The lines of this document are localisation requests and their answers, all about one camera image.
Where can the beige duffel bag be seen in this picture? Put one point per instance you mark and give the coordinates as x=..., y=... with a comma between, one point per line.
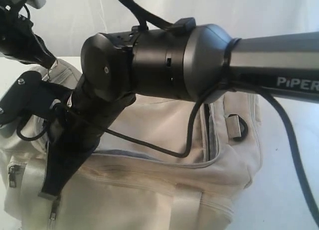
x=125, y=187

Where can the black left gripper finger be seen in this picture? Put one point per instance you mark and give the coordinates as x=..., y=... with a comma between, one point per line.
x=37, y=52

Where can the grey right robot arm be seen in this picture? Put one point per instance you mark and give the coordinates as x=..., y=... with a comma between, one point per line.
x=199, y=66

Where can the white backdrop curtain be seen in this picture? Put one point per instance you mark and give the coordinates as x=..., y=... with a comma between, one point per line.
x=64, y=25

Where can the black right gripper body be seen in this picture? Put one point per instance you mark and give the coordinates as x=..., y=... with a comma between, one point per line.
x=83, y=116

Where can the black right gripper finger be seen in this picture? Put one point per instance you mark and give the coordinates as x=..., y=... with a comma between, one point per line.
x=63, y=160

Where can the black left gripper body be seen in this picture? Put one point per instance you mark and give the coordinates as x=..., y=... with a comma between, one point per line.
x=16, y=35

